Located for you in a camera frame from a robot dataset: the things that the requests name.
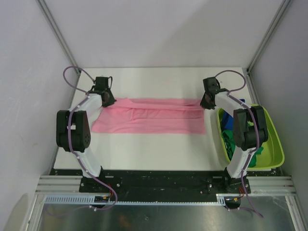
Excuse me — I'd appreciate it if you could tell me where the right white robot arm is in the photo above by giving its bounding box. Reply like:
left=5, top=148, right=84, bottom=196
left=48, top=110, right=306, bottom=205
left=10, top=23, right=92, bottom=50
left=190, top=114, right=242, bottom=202
left=200, top=77, right=269, bottom=193

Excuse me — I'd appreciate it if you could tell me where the left aluminium frame post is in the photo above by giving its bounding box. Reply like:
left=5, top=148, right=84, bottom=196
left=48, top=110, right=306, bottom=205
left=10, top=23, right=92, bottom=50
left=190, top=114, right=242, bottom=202
left=36, top=0, right=77, bottom=66

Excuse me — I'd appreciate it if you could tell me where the blue t shirt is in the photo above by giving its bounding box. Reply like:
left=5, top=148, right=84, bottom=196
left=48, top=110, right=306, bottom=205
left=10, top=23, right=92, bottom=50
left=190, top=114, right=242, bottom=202
left=219, top=97, right=245, bottom=131

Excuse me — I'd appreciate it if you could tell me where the right aluminium frame post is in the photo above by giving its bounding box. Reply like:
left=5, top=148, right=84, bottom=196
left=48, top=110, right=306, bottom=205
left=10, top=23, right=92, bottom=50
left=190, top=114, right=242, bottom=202
left=246, top=0, right=294, bottom=75

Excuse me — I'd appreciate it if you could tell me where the pink t shirt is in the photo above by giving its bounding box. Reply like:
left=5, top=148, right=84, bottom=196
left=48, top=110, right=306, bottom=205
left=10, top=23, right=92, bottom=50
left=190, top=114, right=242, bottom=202
left=91, top=98, right=205, bottom=135

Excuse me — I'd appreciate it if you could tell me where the grey slotted cable duct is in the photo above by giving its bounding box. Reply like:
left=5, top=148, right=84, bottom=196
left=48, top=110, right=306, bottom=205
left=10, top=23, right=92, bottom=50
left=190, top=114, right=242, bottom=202
left=44, top=194, right=241, bottom=205

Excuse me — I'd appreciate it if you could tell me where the green t shirt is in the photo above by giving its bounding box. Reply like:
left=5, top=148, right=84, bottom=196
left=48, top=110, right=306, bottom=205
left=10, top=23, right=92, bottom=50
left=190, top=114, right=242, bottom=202
left=221, top=129, right=264, bottom=167

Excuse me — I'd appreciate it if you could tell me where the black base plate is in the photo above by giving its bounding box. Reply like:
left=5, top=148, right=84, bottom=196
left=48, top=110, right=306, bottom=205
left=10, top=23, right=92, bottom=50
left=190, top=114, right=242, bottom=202
left=79, top=169, right=251, bottom=202

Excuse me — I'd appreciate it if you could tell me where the aluminium frame post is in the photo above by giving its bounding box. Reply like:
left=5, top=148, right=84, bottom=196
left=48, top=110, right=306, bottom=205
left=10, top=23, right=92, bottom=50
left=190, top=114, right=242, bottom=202
left=246, top=0, right=294, bottom=75
left=36, top=0, right=77, bottom=66

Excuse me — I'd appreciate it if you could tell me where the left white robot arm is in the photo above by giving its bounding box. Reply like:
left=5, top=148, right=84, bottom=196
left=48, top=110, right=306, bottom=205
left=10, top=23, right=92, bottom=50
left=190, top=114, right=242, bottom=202
left=56, top=76, right=116, bottom=193

